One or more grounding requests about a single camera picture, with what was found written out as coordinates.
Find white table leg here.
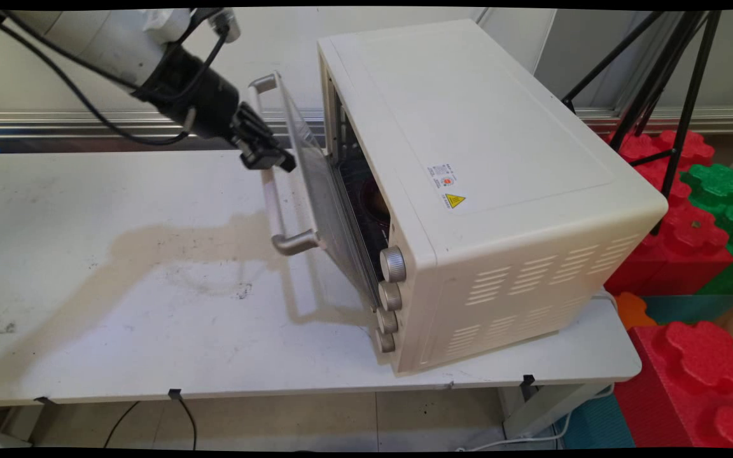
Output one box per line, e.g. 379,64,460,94
500,380,613,440

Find large silver oven knob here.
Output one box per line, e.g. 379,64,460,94
379,246,407,283

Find small red foam block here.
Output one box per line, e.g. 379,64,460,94
608,130,716,198

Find white label sticker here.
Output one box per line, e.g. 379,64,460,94
428,163,458,189

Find large red foam block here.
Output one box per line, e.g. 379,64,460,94
615,321,733,449

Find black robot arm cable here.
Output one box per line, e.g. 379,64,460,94
0,9,241,147

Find teal foam mat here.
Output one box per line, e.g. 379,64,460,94
643,294,733,325

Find aluminium wall rail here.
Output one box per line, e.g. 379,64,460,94
0,107,733,137

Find medium red foam block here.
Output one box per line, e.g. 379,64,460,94
604,204,733,297

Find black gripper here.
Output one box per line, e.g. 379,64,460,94
141,45,297,173

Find black tripod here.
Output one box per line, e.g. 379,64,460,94
561,10,723,236

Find green foam block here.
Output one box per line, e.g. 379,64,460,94
681,164,733,296

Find glass oven door with handle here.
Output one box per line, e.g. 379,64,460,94
249,71,381,314

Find orange foam block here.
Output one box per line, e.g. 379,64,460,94
615,293,657,330

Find cream toaster oven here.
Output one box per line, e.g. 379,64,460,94
317,19,668,374

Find black cable under table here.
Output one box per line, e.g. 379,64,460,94
104,398,199,450

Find white power cable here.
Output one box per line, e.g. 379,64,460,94
456,385,615,452

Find teal foam block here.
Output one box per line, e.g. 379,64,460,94
557,394,636,449

